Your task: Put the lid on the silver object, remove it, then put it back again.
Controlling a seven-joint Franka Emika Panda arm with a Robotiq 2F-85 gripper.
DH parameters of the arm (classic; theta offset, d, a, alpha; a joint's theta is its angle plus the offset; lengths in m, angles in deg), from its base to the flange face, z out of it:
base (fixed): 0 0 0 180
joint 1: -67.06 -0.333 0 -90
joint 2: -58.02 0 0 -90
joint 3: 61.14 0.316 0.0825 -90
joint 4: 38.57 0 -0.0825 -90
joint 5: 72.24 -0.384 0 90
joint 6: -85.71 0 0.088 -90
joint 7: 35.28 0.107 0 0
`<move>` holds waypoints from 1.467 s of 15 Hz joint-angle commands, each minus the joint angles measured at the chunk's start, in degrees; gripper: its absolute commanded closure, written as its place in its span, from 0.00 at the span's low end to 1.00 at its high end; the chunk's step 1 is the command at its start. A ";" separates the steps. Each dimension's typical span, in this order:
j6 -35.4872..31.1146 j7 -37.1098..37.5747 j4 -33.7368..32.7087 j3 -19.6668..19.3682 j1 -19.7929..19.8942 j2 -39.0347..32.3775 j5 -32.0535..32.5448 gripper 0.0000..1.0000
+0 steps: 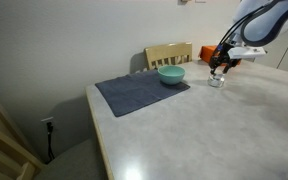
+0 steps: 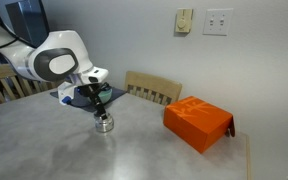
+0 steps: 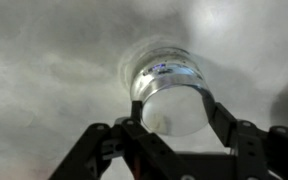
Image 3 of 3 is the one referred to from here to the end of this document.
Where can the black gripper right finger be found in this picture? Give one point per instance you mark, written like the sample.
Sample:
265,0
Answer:
222,122

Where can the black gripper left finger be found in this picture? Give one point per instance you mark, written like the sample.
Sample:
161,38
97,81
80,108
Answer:
136,110

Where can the round silver lid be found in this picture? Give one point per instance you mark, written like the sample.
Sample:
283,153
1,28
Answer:
176,110

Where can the silver candle jar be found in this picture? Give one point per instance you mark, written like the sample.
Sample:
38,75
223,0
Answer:
164,68

